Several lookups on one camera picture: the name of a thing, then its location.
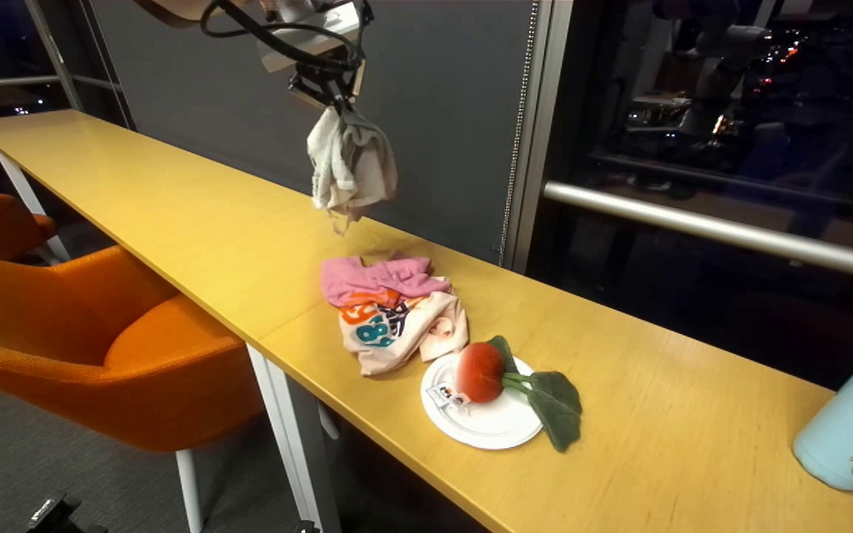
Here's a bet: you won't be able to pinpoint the white round plate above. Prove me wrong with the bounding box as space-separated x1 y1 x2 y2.
417 350 547 452

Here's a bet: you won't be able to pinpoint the pink shirt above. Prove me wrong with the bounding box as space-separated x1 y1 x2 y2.
318 252 454 310

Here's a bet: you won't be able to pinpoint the peach shirt with colourful print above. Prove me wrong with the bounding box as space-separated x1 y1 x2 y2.
335 286 475 381

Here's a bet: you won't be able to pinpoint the black object on floor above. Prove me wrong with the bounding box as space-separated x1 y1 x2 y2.
24 495 87 533

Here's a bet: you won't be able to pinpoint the grey window frame post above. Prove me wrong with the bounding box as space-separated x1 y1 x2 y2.
498 0 578 273

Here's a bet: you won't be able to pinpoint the silver metal handrail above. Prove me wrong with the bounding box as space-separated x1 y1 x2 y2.
541 178 853 286

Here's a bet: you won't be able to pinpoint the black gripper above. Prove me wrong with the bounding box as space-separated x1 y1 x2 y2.
286 25 371 117

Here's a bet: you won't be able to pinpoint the white towel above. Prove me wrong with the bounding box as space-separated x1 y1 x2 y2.
304 99 400 237

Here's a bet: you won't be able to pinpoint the large orange chair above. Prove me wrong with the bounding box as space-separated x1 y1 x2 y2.
0 241 267 533

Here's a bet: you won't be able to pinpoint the white table leg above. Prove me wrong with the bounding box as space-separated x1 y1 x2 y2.
246 339 326 533

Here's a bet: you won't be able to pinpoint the red plush vegetable green leaves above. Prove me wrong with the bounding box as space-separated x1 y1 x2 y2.
454 330 586 455

